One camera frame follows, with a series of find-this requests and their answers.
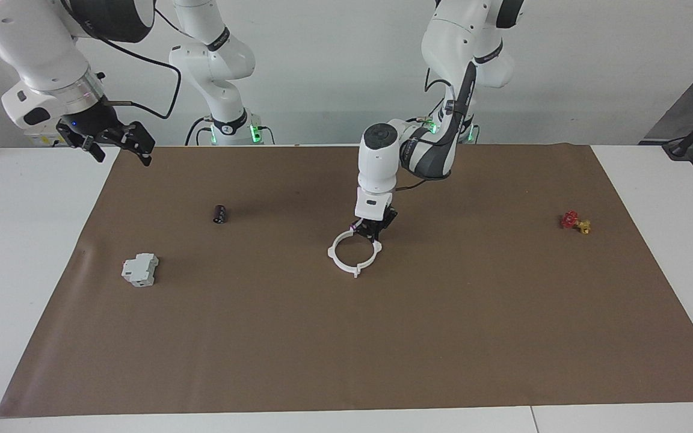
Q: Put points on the red handwheel brass valve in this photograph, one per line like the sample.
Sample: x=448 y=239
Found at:
x=570 y=220

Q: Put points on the brown paper table mat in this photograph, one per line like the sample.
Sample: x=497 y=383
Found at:
x=382 y=337

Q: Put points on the white half pipe clamp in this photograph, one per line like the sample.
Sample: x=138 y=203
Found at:
x=332 y=252
x=376 y=251

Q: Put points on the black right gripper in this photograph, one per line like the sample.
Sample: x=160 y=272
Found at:
x=91 y=123

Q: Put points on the white circuit breaker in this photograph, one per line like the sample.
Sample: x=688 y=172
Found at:
x=140 y=270

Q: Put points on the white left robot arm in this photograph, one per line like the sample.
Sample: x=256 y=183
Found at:
x=376 y=162

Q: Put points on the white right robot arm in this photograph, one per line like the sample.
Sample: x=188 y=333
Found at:
x=33 y=48

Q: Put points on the black cylindrical capacitor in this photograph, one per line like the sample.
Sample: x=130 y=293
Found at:
x=220 y=214

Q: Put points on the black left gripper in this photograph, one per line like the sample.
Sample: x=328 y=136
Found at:
x=382 y=218

